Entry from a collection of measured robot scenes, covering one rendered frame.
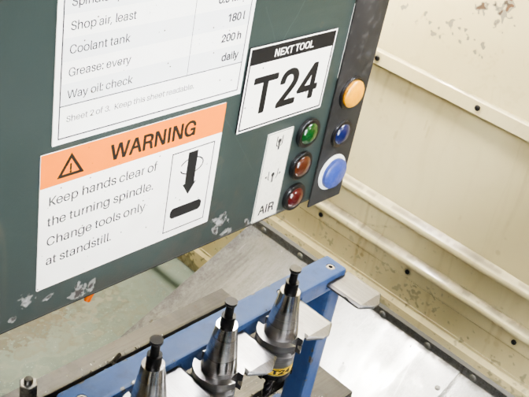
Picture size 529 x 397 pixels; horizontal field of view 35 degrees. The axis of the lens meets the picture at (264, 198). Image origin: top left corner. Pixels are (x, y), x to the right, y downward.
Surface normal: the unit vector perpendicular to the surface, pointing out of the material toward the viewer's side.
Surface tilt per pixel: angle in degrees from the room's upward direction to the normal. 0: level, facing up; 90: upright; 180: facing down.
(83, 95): 90
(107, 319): 0
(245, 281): 24
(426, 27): 90
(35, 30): 90
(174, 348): 0
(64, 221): 90
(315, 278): 0
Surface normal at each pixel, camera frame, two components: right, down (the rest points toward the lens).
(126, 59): 0.71, 0.48
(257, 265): -0.13, -0.64
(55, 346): 0.17, -0.83
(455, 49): -0.69, 0.29
